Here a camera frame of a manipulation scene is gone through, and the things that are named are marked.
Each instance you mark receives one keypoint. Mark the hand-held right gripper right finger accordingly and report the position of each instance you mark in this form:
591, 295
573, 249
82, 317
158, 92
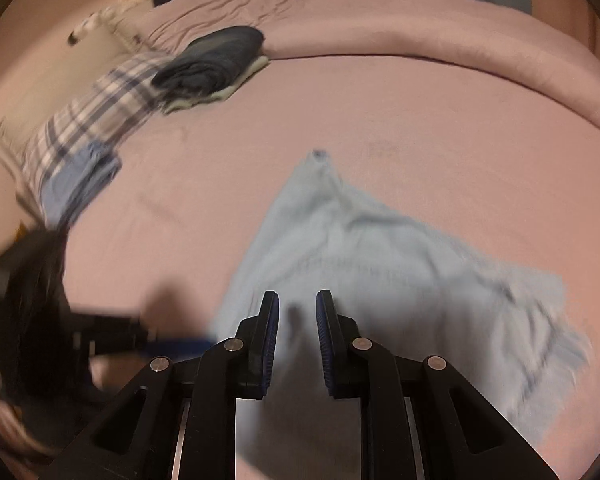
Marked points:
324, 340

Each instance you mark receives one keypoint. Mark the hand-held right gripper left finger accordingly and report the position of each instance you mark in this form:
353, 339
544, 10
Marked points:
269, 340

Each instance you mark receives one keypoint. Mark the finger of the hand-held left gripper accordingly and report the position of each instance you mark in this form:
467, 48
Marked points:
180, 347

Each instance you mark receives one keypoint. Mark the light blue pants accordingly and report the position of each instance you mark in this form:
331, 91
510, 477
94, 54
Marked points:
380, 270

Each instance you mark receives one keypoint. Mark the person's left forearm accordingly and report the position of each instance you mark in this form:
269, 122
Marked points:
5, 420

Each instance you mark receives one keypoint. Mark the blue folded cloth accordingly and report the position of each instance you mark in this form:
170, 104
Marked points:
80, 180

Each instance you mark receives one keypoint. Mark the plaid cloth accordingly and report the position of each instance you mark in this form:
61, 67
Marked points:
95, 105

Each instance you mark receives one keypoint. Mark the pink bed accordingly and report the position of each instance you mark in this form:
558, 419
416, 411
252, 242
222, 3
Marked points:
430, 110

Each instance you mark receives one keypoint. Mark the cream folded cloth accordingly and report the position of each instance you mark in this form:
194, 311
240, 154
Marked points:
250, 67

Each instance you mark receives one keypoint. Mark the dark folded jeans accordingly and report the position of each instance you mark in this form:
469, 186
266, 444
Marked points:
215, 55

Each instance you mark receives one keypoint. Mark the small white object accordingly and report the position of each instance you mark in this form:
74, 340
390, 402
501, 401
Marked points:
105, 17

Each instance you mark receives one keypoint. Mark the pink duvet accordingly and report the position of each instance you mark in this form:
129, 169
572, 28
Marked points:
430, 35

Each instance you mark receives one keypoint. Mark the pink curtain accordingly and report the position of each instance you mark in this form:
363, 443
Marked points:
595, 30

